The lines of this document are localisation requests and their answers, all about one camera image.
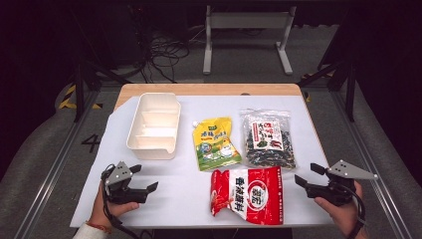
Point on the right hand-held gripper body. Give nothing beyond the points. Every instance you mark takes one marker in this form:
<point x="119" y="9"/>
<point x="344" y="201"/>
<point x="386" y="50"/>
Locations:
<point x="335" y="191"/>

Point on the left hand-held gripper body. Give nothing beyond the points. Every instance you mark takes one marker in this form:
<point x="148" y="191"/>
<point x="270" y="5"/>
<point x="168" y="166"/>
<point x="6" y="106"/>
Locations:
<point x="123" y="194"/>

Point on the yellow green spouted pouch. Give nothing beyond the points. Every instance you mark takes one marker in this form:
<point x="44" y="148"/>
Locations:
<point x="215" y="146"/>

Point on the person's left hand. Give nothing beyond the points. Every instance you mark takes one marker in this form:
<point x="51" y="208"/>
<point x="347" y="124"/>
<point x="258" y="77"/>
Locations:
<point x="112" y="212"/>

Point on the person's right hand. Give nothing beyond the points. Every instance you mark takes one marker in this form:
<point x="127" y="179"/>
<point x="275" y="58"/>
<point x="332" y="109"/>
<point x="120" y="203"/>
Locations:
<point x="341" y="215"/>

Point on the white divided plastic container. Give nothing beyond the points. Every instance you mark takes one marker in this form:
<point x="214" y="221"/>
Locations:
<point x="154" y="132"/>

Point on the clear bag of dark snacks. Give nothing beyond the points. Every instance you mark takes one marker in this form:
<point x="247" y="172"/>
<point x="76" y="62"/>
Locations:
<point x="268" y="139"/>

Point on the red and white snack bag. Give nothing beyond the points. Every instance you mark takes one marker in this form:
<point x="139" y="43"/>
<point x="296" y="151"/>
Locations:
<point x="249" y="195"/>

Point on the yellow black hazard tape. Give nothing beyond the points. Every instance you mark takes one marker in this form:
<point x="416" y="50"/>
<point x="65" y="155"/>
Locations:
<point x="68" y="99"/>
<point x="308" y="97"/>

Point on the black metal stand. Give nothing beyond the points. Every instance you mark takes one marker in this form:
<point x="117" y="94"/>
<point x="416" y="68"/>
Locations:
<point x="350" y="83"/>
<point x="79" y="83"/>

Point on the white metal stand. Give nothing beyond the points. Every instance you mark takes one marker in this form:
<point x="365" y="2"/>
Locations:
<point x="249" y="20"/>

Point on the aluminium floor rail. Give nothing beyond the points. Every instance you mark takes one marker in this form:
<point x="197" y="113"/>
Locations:
<point x="49" y="172"/>
<point x="371" y="159"/>

